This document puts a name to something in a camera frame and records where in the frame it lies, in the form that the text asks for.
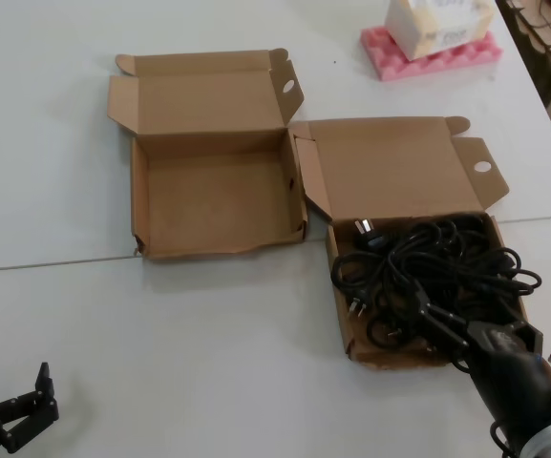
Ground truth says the pink foam pad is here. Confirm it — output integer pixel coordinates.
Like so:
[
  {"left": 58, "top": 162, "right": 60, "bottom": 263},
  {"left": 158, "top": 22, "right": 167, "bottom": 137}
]
[{"left": 360, "top": 26, "right": 502, "bottom": 82}]

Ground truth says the open brown cardboard box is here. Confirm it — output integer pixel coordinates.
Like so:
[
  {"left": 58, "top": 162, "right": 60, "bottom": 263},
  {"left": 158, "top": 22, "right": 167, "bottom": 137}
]
[
  {"left": 287, "top": 115, "right": 530, "bottom": 372},
  {"left": 106, "top": 46, "right": 309, "bottom": 262}
]

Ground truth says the thin black wire tangle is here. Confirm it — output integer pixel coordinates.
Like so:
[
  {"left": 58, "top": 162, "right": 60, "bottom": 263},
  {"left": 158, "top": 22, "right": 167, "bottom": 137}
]
[{"left": 513, "top": 0, "right": 551, "bottom": 54}]

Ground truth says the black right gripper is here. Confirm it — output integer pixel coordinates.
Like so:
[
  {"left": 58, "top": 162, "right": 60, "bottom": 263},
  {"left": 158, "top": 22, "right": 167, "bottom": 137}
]
[{"left": 416, "top": 293, "right": 551, "bottom": 433}]

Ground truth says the white carton box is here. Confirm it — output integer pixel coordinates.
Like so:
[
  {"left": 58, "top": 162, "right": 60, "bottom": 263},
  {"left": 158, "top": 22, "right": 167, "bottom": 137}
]
[{"left": 383, "top": 0, "right": 496, "bottom": 62}]

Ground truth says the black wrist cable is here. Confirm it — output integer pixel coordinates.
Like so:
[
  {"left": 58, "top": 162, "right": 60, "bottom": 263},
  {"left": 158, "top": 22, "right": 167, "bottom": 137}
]
[{"left": 488, "top": 422, "right": 519, "bottom": 458}]

